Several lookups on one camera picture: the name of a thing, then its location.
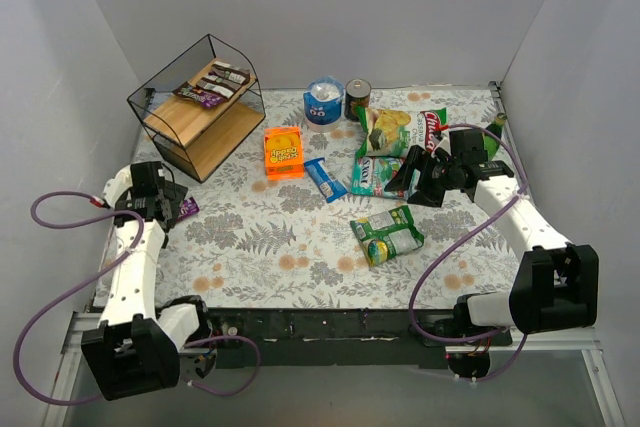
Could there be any purple M&M's candy bag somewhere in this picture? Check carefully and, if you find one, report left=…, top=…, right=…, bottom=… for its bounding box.
left=178, top=197, right=200, bottom=221

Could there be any brown M&M's candy bag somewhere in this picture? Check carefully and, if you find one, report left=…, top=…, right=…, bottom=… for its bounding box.
left=172, top=82, right=227, bottom=109

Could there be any brown chocolate bar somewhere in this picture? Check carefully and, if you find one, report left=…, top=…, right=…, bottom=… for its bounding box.
left=196, top=76, right=239, bottom=99
left=209, top=60, right=251, bottom=85

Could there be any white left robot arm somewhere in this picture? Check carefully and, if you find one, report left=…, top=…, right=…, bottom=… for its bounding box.
left=81, top=161, right=212, bottom=401

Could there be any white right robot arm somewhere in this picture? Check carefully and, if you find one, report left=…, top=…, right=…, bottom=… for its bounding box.
left=386, top=124, right=599, bottom=342

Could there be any teal Fox's candy bag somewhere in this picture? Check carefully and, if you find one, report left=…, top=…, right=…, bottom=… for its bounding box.
left=350, top=157, right=420, bottom=200

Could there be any green Spring candy bag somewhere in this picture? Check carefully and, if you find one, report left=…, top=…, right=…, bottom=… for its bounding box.
left=350, top=205, right=424, bottom=267

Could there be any orange candy box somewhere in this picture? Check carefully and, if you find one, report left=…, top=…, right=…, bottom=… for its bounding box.
left=264, top=126, right=305, bottom=181

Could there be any green glass bottle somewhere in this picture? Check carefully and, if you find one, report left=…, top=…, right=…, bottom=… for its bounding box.
left=483, top=112, right=507, bottom=160

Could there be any Chuba cassava chips bag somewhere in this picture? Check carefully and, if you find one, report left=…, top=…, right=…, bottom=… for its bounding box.
left=355, top=107, right=448, bottom=158

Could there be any blue wafer bar wrapper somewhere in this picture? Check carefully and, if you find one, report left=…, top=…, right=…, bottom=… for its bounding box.
left=304, top=157, right=347, bottom=203

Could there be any dark tin can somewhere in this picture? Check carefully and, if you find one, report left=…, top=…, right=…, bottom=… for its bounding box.
left=344, top=79, right=371, bottom=122

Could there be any floral table mat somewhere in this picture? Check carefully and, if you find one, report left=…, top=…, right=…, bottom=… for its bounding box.
left=92, top=86, right=556, bottom=311

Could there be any blue monster tissue roll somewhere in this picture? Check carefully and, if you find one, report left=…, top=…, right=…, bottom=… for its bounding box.
left=303, top=76, right=344, bottom=133

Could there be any wire and wood shelf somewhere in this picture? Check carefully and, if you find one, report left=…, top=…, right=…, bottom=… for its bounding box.
left=126, top=33, right=267, bottom=183

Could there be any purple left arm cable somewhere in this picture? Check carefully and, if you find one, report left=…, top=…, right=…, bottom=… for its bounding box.
left=13, top=190, right=262, bottom=406

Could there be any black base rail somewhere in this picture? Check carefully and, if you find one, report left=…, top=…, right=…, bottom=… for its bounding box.
left=154, top=304, right=516, bottom=373

